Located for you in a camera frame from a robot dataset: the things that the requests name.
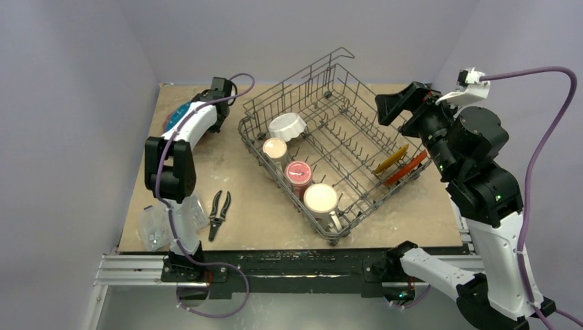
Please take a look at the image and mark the orange fluted plate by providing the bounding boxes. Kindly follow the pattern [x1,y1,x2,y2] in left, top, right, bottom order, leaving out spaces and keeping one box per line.
[383,151,428,186]

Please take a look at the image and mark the yellow plate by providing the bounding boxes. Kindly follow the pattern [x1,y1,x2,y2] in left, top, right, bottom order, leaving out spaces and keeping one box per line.
[373,144,409,175]

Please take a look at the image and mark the pink ghost pattern mug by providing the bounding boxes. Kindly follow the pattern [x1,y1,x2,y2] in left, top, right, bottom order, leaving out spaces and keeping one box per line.
[284,160,313,200]

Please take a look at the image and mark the green interior mushroom mug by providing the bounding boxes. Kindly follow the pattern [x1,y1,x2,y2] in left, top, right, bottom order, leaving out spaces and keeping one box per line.
[303,183,342,234]

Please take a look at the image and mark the tall cream seahorse cup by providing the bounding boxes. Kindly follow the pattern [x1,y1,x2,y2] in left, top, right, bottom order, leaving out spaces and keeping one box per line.
[262,137,289,177]

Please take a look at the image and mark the blue polka dot plate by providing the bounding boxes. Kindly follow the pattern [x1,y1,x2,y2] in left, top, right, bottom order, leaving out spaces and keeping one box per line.
[163,102,191,133]

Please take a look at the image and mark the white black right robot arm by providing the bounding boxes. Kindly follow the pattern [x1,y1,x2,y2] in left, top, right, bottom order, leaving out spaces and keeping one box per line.
[375,82,556,329]

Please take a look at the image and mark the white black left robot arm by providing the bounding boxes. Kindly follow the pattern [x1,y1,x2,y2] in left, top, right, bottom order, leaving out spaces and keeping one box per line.
[144,77,239,281]

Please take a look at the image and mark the clear plastic screw box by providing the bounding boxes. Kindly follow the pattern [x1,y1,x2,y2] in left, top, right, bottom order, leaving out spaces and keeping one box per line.
[138,194,210,254]

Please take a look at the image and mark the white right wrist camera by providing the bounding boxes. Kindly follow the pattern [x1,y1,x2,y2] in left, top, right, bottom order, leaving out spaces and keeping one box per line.
[435,67,490,107]

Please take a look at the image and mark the grey wire dish rack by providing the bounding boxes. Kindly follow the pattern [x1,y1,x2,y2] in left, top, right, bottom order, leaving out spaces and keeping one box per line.
[238,47,431,246]

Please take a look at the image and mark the aluminium rail right side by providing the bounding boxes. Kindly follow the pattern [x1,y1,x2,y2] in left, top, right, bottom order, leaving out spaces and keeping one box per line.
[417,83,497,285]

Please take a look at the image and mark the aluminium rail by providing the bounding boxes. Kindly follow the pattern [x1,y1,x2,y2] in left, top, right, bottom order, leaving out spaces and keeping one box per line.
[94,254,163,286]
[417,83,497,285]

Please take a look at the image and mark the black grey wire stripper pliers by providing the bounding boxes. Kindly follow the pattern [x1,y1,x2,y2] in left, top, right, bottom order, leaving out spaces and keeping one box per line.
[208,190,232,241]

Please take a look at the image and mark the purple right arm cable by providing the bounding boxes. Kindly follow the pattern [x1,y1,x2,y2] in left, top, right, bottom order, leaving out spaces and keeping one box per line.
[480,66,583,330]

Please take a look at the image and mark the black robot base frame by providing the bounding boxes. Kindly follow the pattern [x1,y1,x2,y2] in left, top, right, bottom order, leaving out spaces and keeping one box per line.
[161,248,428,306]

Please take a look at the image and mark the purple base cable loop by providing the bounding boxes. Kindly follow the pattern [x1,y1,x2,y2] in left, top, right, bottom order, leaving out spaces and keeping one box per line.
[175,261,250,319]

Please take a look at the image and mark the aluminium rail front left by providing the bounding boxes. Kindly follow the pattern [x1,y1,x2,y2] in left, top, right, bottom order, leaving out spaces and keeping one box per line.
[94,254,163,286]

